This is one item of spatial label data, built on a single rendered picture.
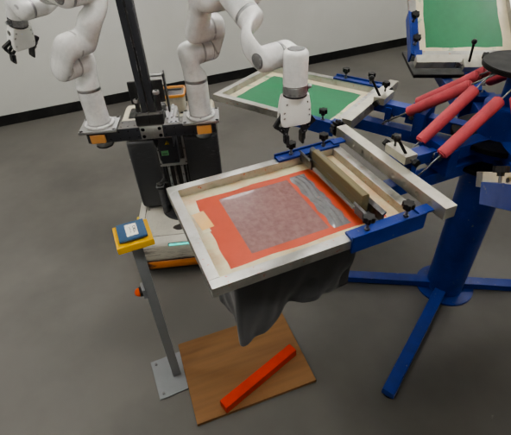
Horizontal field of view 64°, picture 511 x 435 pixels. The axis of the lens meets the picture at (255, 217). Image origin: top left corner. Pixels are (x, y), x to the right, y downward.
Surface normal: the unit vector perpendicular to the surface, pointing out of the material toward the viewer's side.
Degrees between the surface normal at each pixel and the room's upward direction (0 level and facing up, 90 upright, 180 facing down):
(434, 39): 32
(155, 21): 90
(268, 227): 0
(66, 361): 0
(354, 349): 0
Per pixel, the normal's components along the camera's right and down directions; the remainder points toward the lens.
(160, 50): 0.39, 0.57
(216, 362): -0.04, -0.77
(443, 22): -0.10, -0.32
